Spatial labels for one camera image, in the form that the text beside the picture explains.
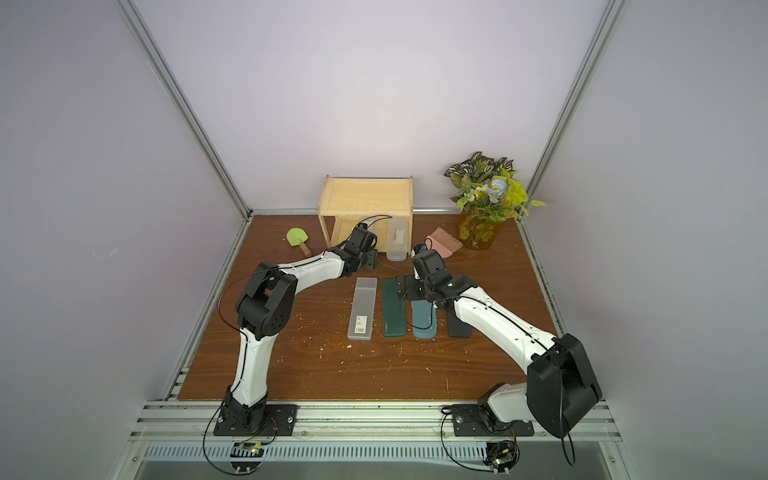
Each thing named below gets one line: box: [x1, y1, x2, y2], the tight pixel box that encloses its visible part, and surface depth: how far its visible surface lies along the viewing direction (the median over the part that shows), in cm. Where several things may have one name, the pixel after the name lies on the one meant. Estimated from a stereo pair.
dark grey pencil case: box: [448, 312, 472, 338], surface depth 89 cm
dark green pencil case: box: [382, 279, 407, 337], surface depth 90 cm
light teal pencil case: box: [411, 300, 437, 339], surface depth 90 cm
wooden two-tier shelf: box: [318, 175, 414, 256], surface depth 99 cm
